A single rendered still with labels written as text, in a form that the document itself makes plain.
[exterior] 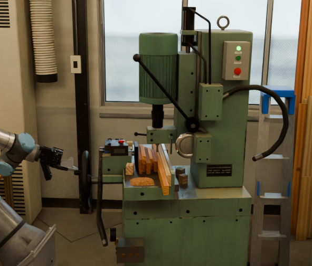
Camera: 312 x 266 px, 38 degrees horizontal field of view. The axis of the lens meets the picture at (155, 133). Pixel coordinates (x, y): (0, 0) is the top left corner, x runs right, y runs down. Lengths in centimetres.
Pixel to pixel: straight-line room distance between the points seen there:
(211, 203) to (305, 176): 143
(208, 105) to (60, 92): 182
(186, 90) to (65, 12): 166
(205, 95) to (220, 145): 28
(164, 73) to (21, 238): 90
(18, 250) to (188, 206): 76
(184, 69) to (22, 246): 99
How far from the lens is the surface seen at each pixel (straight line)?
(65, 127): 360
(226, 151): 210
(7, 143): 207
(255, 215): 290
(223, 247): 217
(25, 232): 174
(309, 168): 337
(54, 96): 357
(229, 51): 194
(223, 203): 207
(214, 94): 193
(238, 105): 206
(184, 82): 203
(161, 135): 210
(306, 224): 347
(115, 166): 209
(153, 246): 211
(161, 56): 198
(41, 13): 334
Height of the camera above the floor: 162
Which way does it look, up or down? 16 degrees down
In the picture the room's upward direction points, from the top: 1 degrees clockwise
